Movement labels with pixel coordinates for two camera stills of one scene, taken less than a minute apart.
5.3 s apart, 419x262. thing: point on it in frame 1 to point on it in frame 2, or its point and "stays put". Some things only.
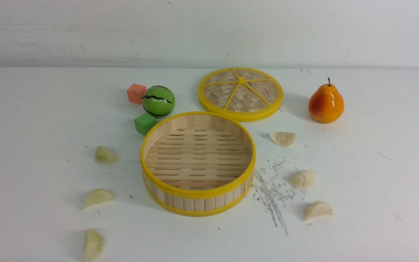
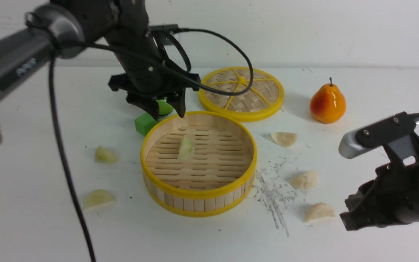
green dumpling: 94,243 to 187,148
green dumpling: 103,155 stays put
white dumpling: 318,208 stays put
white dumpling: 283,139 stays put
